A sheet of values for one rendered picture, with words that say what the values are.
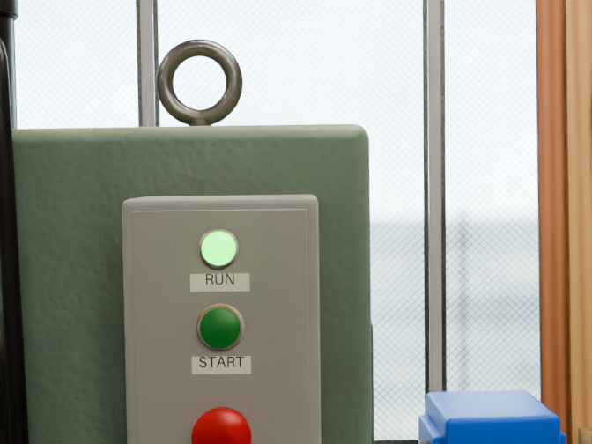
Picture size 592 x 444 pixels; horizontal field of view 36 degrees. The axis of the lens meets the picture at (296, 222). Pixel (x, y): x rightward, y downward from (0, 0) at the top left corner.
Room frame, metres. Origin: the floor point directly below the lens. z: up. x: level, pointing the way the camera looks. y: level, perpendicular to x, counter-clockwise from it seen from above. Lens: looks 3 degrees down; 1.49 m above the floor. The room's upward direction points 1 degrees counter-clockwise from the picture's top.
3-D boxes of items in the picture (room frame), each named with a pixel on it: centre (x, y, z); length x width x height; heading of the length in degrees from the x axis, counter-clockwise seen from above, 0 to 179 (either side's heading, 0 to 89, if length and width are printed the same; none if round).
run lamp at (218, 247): (0.45, 0.04, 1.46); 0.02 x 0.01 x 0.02; 89
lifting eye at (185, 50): (0.62, 0.06, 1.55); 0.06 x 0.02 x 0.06; 89
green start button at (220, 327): (0.45, 0.04, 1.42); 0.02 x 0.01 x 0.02; 89
